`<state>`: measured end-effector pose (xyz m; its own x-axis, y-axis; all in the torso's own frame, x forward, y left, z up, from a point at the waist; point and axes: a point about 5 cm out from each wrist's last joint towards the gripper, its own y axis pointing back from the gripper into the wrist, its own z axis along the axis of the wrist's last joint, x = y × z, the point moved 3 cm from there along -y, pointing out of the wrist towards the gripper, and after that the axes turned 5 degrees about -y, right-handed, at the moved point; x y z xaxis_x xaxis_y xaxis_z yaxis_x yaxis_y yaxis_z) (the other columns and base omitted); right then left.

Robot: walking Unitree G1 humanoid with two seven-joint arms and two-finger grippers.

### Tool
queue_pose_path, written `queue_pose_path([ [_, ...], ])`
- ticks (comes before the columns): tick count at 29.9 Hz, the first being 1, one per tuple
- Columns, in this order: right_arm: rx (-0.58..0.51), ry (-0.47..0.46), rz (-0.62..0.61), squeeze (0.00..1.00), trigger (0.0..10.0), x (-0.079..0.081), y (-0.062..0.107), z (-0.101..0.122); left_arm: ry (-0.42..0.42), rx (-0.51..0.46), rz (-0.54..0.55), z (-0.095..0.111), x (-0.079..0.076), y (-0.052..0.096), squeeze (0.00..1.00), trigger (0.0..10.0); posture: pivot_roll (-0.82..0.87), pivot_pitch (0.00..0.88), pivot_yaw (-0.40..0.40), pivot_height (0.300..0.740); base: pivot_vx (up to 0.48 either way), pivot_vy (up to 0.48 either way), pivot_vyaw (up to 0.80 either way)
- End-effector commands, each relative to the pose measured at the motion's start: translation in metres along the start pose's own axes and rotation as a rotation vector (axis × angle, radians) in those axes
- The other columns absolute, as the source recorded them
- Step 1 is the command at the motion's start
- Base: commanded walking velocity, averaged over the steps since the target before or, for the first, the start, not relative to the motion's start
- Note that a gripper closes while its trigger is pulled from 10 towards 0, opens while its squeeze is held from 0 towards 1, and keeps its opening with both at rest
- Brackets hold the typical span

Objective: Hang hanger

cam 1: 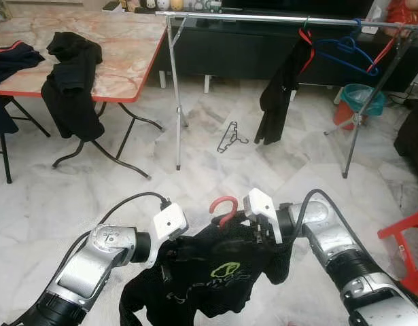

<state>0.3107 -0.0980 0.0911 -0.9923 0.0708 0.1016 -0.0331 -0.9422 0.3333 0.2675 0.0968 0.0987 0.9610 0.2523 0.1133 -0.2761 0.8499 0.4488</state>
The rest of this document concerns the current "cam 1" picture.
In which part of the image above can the red plastic hanger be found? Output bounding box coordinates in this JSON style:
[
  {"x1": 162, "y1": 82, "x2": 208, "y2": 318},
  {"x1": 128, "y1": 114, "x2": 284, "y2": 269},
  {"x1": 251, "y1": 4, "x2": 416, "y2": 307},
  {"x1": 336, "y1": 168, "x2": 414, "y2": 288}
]
[
  {"x1": 208, "y1": 196, "x2": 241, "y2": 229},
  {"x1": 367, "y1": 35, "x2": 398, "y2": 74}
]

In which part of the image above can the black shirt green logo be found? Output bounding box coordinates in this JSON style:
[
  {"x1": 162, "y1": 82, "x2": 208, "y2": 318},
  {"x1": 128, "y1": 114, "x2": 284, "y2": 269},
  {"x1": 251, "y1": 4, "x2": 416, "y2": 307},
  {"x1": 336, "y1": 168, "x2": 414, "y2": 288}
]
[{"x1": 118, "y1": 219, "x2": 296, "y2": 326}]

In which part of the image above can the blue plastic hanger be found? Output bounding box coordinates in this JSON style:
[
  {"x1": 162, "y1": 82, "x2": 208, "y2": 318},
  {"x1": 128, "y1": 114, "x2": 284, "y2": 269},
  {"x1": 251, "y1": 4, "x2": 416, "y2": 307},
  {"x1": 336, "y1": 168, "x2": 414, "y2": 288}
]
[
  {"x1": 330, "y1": 36, "x2": 364, "y2": 56},
  {"x1": 313, "y1": 18, "x2": 381, "y2": 77}
]

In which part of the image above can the red hanger green hook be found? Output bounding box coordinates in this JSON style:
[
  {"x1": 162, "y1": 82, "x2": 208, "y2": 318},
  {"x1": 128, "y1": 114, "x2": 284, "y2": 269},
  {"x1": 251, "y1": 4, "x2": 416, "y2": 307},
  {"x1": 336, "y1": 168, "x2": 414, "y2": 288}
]
[{"x1": 297, "y1": 17, "x2": 317, "y2": 77}]

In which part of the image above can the red plastic bin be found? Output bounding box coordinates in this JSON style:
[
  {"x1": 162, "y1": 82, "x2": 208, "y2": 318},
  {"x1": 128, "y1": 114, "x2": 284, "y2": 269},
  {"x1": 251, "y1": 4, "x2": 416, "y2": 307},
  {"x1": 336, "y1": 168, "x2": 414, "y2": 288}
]
[{"x1": 332, "y1": 101, "x2": 362, "y2": 131}]

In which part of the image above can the red plastic stool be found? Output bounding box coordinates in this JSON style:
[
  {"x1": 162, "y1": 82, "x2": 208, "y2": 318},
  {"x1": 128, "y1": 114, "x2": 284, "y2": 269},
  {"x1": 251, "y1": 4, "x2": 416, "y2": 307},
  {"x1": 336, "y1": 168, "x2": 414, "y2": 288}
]
[{"x1": 377, "y1": 207, "x2": 418, "y2": 297}]

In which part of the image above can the black shirt white lettering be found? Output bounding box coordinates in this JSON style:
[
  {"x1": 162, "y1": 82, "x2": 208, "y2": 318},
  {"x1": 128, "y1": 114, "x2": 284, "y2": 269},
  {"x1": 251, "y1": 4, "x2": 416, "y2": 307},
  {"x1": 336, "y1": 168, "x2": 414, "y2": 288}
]
[{"x1": 254, "y1": 31, "x2": 315, "y2": 146}]

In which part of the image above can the black TV cabinet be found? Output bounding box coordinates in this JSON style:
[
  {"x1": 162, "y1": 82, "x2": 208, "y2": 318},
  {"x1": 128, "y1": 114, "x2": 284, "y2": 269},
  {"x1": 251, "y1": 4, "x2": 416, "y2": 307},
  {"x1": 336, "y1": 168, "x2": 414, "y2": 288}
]
[{"x1": 153, "y1": 10, "x2": 418, "y2": 94}]

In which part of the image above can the marble table red edge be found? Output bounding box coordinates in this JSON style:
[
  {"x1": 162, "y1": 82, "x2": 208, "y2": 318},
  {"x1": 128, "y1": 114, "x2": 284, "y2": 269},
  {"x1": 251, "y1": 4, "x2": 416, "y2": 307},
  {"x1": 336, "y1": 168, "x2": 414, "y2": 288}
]
[{"x1": 0, "y1": 12, "x2": 170, "y2": 181}]

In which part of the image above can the black television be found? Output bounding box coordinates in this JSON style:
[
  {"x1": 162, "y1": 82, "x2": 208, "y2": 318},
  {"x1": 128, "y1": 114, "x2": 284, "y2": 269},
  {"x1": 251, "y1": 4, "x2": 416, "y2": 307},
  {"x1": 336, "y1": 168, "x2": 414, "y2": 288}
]
[{"x1": 221, "y1": 0, "x2": 406, "y2": 12}]

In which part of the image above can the plain black garment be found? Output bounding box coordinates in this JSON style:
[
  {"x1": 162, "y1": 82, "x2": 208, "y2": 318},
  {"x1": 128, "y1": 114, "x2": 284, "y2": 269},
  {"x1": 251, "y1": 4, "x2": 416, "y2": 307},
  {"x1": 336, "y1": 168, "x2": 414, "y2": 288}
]
[{"x1": 40, "y1": 31, "x2": 106, "y2": 143}]

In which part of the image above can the red costumed figurine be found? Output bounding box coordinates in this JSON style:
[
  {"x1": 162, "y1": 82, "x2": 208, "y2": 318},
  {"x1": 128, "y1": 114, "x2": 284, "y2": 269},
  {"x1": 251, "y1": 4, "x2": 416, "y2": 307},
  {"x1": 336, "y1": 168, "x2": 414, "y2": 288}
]
[{"x1": 385, "y1": 0, "x2": 418, "y2": 28}]

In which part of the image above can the black metal chair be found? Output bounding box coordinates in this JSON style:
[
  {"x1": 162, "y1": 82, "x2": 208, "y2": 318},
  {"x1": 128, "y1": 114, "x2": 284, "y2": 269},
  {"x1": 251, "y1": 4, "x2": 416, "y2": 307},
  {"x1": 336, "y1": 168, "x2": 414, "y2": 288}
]
[{"x1": 0, "y1": 95, "x2": 52, "y2": 185}]

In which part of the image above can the navy garment red trim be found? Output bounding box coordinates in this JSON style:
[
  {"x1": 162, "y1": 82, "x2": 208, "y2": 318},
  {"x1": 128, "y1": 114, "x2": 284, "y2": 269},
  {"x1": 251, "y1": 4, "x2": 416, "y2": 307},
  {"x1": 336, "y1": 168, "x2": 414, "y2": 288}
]
[{"x1": 0, "y1": 39, "x2": 46, "y2": 134}]

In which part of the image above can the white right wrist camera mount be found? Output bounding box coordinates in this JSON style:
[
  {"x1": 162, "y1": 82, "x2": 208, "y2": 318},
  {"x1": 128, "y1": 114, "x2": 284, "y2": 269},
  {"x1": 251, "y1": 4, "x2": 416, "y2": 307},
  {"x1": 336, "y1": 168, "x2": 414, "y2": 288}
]
[{"x1": 242, "y1": 188, "x2": 284, "y2": 245}]

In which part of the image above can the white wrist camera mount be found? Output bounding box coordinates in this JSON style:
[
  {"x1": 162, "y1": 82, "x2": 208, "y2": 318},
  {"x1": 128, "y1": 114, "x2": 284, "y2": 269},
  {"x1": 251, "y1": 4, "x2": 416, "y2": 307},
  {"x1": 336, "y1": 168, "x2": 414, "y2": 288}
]
[
  {"x1": 152, "y1": 202, "x2": 190, "y2": 244},
  {"x1": 242, "y1": 188, "x2": 284, "y2": 245}
]

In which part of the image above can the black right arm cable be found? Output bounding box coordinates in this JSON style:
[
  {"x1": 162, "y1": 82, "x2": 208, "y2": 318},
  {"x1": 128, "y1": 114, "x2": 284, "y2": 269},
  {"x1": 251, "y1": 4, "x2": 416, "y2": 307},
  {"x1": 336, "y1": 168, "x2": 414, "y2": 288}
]
[{"x1": 290, "y1": 188, "x2": 372, "y2": 259}]

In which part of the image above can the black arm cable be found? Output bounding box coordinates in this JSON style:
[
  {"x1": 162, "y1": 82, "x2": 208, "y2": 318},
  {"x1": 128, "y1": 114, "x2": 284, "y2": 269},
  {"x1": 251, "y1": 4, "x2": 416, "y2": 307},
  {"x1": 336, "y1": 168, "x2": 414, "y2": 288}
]
[
  {"x1": 56, "y1": 192, "x2": 173, "y2": 286},
  {"x1": 290, "y1": 188, "x2": 372, "y2": 259}
]

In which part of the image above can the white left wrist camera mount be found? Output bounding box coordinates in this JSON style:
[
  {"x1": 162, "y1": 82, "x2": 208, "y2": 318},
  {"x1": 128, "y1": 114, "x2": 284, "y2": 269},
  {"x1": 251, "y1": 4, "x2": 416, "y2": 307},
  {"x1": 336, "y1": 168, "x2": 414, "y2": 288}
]
[{"x1": 152, "y1": 202, "x2": 190, "y2": 244}]

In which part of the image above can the black wire hanger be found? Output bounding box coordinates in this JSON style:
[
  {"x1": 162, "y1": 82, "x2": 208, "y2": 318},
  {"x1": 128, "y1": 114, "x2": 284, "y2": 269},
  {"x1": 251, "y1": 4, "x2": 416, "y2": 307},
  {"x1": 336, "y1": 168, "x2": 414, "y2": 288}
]
[{"x1": 216, "y1": 120, "x2": 251, "y2": 154}]

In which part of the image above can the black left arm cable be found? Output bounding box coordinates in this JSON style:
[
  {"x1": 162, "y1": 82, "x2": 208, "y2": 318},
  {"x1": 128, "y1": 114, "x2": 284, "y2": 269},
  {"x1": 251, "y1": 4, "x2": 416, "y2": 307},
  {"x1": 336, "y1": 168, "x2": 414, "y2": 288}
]
[{"x1": 56, "y1": 192, "x2": 173, "y2": 286}]

